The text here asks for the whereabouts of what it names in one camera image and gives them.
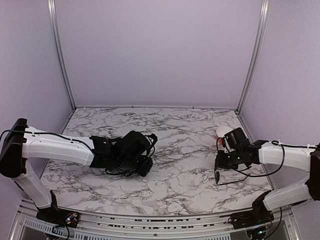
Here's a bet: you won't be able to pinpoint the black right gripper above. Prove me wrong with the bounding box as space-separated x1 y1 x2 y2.
215 149 243 170

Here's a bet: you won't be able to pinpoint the black rimless sunglasses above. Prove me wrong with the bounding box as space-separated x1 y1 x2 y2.
214 160 249 186

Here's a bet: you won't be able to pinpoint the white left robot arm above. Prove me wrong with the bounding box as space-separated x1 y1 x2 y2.
0 118 158 223

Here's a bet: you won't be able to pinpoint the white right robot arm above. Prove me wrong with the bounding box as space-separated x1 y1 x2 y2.
214 127 320 224

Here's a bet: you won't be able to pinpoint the orange bowl white inside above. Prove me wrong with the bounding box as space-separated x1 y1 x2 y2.
216 126 233 139

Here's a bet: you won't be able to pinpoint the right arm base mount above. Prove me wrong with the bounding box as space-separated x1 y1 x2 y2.
228 190 275 230

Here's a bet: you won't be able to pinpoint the aluminium front rail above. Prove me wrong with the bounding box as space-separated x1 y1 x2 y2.
9 197 301 240

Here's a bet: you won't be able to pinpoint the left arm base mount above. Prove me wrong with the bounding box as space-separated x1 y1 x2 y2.
36 190 80 228

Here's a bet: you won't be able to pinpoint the aluminium frame post right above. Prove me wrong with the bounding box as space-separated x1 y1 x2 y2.
235 0 270 115

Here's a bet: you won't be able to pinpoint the aluminium frame post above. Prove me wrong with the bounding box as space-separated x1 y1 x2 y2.
47 0 77 112
235 0 270 115

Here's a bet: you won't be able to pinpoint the aluminium frame post left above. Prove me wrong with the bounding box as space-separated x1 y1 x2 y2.
47 0 77 112

